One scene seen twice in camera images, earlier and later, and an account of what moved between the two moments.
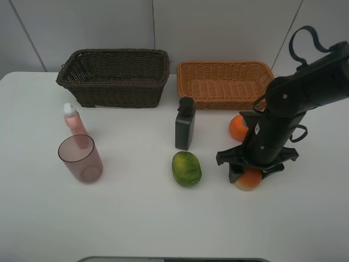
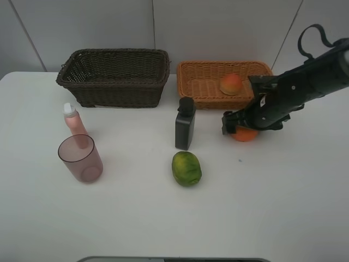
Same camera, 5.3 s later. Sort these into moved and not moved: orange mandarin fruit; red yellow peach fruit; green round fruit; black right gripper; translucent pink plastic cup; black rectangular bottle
Moved: red yellow peach fruit; black right gripper
Not moved: green round fruit; black rectangular bottle; orange mandarin fruit; translucent pink plastic cup
